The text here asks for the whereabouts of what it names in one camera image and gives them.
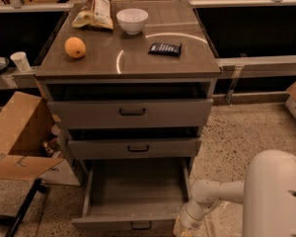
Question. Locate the grey bottom drawer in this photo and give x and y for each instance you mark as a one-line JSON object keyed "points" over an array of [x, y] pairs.
{"points": [[134, 194]]}

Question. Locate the grey drawer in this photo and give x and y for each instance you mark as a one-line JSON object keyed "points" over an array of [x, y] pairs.
{"points": [[134, 194], [134, 148], [127, 114]]}

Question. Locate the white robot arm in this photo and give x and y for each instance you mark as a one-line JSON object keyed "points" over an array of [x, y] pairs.
{"points": [[268, 197]]}

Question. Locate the grey drawer cabinet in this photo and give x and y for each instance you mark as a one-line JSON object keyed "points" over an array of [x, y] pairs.
{"points": [[118, 67]]}

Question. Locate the grey middle drawer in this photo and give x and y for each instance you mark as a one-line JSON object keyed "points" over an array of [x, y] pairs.
{"points": [[134, 148]]}

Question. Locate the grey top drawer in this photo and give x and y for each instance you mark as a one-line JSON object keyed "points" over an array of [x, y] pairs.
{"points": [[127, 114]]}

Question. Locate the dark snack packet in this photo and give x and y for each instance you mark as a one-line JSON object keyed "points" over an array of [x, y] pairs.
{"points": [[161, 48]]}

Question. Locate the white bowl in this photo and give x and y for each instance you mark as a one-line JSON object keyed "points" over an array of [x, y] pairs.
{"points": [[132, 20]]}

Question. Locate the orange fruit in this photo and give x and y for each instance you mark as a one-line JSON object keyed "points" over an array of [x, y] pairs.
{"points": [[75, 47]]}

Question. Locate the chip bag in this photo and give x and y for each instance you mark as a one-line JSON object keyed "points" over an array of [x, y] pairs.
{"points": [[94, 13]]}

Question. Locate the open cardboard box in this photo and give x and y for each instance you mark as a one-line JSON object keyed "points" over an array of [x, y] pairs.
{"points": [[25, 123]]}

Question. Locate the white paper cup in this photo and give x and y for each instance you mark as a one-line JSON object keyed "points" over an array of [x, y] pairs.
{"points": [[21, 61]]}

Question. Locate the black metal stand leg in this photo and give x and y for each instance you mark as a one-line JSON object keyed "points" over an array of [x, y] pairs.
{"points": [[13, 222]]}

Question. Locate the grey shelf rail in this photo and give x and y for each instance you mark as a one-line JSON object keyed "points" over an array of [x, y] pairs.
{"points": [[257, 67]]}

